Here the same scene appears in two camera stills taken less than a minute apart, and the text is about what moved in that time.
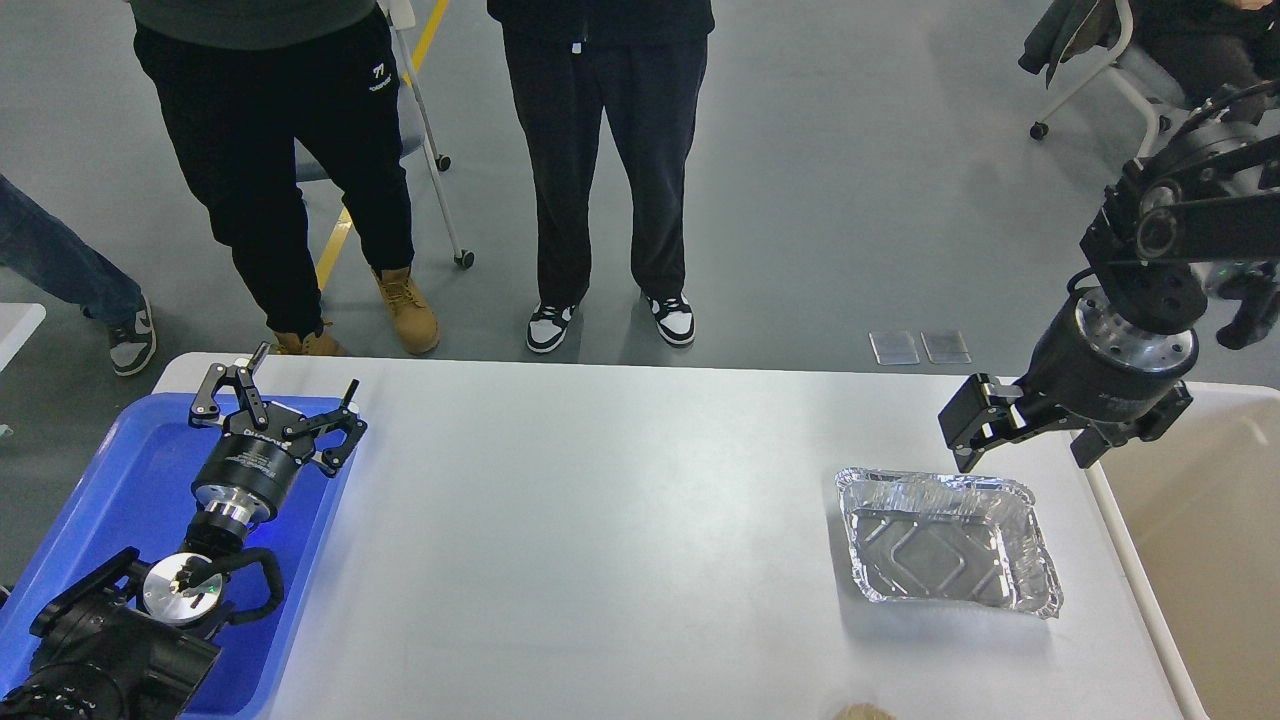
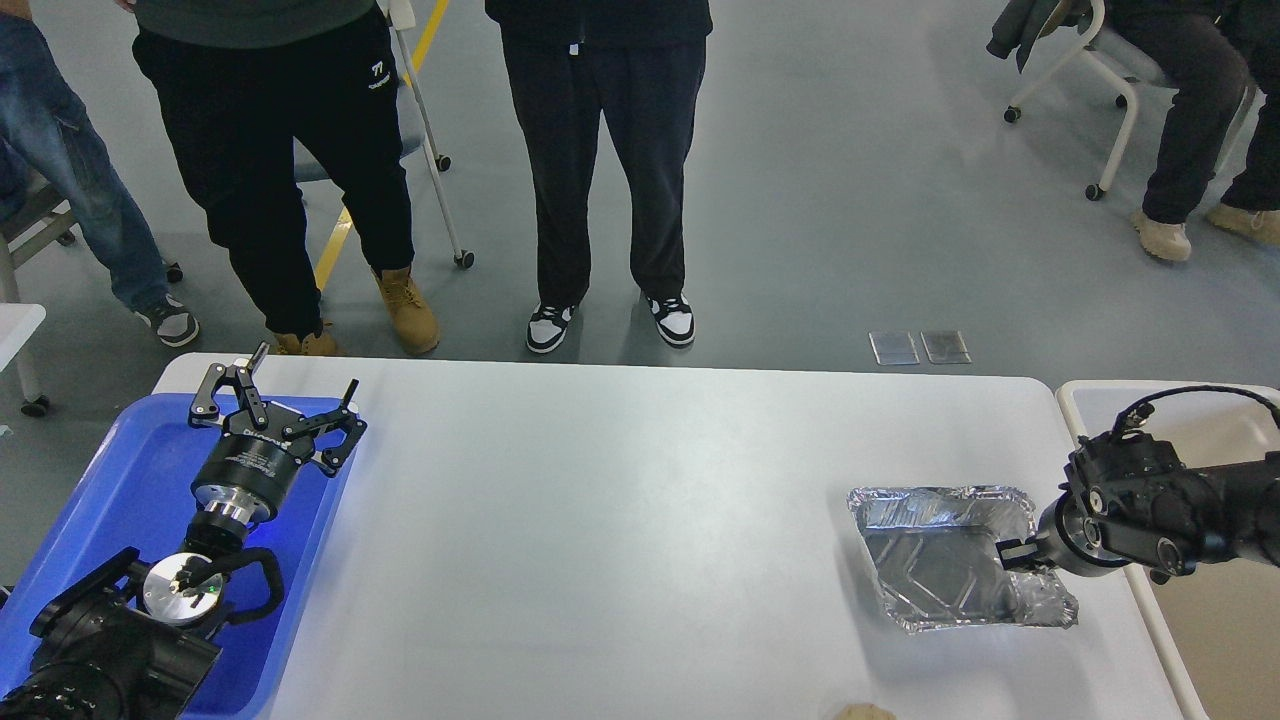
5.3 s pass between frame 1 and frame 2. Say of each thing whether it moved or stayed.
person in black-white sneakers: stayed
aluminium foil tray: moved
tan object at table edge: stayed
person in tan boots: stayed
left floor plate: stayed
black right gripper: moved
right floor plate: stayed
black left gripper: stayed
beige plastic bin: stayed
